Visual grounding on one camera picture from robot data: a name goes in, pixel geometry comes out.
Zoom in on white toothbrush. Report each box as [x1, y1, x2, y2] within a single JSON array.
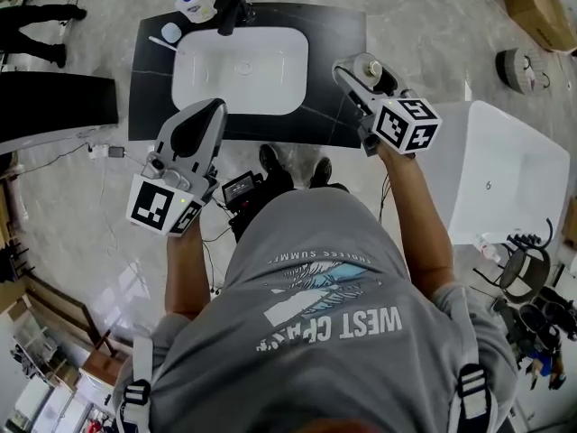
[[148, 35, 187, 56]]

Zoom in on grey backpack strap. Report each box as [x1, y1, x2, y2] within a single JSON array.
[[115, 331, 155, 433], [455, 362, 500, 433]]

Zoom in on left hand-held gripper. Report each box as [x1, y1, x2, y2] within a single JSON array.
[[125, 98, 229, 239]]

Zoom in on person's grey printed t-shirt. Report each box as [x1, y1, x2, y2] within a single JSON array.
[[112, 186, 519, 433]]

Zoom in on black waist recorder with screen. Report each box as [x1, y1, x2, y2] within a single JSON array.
[[220, 170, 271, 244]]

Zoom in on black slab table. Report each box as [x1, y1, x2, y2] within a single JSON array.
[[0, 70, 120, 155]]

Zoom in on black round metal chair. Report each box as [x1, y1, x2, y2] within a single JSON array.
[[472, 217, 554, 305]]

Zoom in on wooden furniture frame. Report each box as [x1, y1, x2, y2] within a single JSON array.
[[0, 259, 132, 387]]

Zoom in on person's black left shoe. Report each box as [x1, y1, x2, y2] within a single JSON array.
[[259, 143, 292, 182]]

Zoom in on clear plastic water bottle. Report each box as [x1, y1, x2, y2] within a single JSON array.
[[474, 234, 503, 263]]

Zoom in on right grey backpack strap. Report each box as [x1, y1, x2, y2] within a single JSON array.
[[455, 362, 500, 433]]

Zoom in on cardboard box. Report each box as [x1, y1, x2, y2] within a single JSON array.
[[499, 0, 577, 54]]

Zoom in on person's black right shoe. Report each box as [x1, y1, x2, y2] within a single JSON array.
[[309, 156, 334, 189]]

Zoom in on person's left forearm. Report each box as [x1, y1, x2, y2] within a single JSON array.
[[163, 216, 214, 320]]

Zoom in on white sink basin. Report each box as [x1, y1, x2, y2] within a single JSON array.
[[170, 25, 310, 116]]

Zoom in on black faucet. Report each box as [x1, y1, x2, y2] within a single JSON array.
[[212, 0, 256, 36]]

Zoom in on black sink counter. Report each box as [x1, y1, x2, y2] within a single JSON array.
[[128, 1, 367, 149]]

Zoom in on person's black shoe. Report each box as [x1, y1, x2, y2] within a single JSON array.
[[309, 156, 334, 189], [259, 143, 292, 182]]

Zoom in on clear bottle gold cap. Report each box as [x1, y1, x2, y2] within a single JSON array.
[[353, 52, 385, 86]]

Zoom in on black pots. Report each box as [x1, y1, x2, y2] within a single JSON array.
[[516, 301, 567, 355]]

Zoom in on person's right forearm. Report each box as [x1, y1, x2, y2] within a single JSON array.
[[375, 143, 456, 302]]

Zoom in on white bathtub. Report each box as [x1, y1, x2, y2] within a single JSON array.
[[408, 99, 572, 247]]

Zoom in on left grey backpack strap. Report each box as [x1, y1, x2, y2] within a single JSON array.
[[115, 331, 155, 433]]

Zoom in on white soap dispenser blue pump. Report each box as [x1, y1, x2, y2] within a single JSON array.
[[174, 0, 217, 23]]

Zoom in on round grey wicker basket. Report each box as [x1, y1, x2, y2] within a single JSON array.
[[494, 47, 554, 95]]

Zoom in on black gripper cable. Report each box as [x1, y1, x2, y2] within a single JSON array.
[[377, 172, 394, 226]]

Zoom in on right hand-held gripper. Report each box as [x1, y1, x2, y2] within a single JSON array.
[[332, 59, 442, 158]]

